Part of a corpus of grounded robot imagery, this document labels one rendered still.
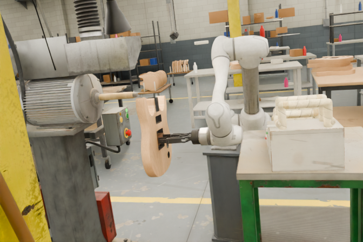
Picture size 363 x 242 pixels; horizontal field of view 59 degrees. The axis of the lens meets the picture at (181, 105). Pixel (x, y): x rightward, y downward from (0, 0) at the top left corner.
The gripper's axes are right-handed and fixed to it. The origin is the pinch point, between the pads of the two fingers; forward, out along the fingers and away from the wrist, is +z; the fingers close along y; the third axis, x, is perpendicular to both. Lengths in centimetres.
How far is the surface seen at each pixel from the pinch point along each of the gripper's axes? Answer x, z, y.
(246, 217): -31, -42, -22
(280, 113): 13, -58, -25
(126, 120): 7.5, 29.4, 23.1
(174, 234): -92, 25, 74
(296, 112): 10, -66, -9
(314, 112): 9, -73, -8
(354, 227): -62, -95, 32
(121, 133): 1.6, 29.5, 14.8
